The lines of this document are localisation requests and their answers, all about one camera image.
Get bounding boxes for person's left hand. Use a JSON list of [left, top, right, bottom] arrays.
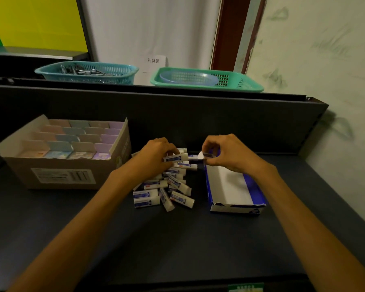
[[128, 137, 180, 181]]

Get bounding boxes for person's right hand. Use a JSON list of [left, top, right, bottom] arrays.
[[202, 134, 271, 177]]

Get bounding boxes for person's left forearm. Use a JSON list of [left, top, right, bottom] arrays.
[[6, 163, 146, 292]]

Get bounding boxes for person's right forearm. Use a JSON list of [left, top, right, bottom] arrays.
[[250, 163, 365, 292]]

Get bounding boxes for blue and white carton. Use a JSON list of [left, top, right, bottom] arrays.
[[204, 149, 267, 215]]

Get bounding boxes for pile of sleeved white erasers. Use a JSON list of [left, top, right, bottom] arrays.
[[131, 148, 199, 212]]

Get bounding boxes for dark grey partition panel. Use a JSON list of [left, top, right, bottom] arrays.
[[0, 85, 329, 155]]

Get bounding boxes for pale blue plastic strainer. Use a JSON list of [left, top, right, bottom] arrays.
[[159, 71, 219, 87]]

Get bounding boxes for green plastic basket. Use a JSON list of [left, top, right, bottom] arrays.
[[150, 67, 265, 93]]

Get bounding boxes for white paper sign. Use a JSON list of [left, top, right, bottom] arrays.
[[133, 55, 167, 86]]

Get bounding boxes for teal plastic basket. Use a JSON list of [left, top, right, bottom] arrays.
[[35, 61, 139, 85]]

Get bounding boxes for rows of pastel packets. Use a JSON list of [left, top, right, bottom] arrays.
[[18, 119, 124, 160]]

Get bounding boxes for brown cardboard box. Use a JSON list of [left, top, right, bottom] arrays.
[[0, 114, 132, 191]]

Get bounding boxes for pile of metal clips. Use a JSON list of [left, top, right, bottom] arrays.
[[60, 64, 106, 76]]

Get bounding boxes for green label sticker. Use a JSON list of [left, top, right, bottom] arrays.
[[228, 283, 265, 292]]

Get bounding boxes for yellow and green board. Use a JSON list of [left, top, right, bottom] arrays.
[[0, 0, 89, 53]]

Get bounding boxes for dark red door frame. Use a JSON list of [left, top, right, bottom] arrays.
[[210, 0, 268, 75]]

